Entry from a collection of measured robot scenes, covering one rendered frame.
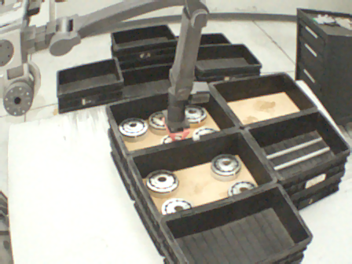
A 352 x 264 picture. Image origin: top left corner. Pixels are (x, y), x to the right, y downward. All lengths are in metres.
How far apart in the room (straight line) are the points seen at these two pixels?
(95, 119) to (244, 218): 0.91
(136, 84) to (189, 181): 1.41
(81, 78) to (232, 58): 0.94
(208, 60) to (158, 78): 0.32
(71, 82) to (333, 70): 1.69
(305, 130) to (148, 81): 1.36
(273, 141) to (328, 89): 1.29
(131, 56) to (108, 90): 0.45
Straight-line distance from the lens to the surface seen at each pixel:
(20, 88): 1.56
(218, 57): 3.02
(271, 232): 1.48
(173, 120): 1.65
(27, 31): 1.23
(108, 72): 2.88
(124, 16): 1.22
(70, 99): 2.62
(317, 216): 1.74
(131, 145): 1.78
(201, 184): 1.63
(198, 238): 1.46
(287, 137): 1.84
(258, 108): 1.99
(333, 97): 3.09
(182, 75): 1.50
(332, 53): 2.89
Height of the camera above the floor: 1.94
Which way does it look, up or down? 37 degrees down
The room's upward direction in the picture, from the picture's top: straight up
